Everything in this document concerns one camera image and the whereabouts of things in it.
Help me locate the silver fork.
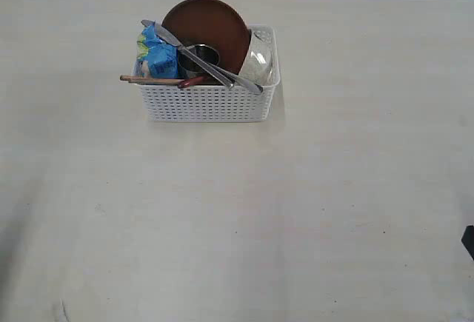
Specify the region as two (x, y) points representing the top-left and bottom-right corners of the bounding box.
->
(177, 44), (263, 95)

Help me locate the reddish brown wooden spoon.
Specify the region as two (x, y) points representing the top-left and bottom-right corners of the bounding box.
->
(177, 76), (207, 89)

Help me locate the silver table knife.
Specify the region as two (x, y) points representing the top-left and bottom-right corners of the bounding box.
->
(141, 19), (234, 88)

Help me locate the clear glass bowl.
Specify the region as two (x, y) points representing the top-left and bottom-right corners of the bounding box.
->
(238, 30), (273, 86)

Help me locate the white perforated plastic basket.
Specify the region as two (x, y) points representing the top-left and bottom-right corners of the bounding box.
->
(136, 24), (281, 122)

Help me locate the stainless steel cup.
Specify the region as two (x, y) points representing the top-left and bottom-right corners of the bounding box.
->
(177, 42), (222, 80)

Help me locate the blue snack packet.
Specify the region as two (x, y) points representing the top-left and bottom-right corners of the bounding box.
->
(136, 22), (178, 79)

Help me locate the wooden chopstick lower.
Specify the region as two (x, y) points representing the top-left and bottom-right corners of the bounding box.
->
(127, 78), (182, 86)

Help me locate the wooden chopstick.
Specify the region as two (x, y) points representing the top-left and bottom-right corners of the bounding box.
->
(127, 78), (182, 86)
(119, 75), (182, 85)

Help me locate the brown round wooden plate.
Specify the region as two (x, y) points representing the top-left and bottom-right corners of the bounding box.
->
(161, 0), (250, 74)

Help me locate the wooden chopstick upper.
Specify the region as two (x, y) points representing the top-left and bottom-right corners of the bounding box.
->
(119, 75), (182, 85)

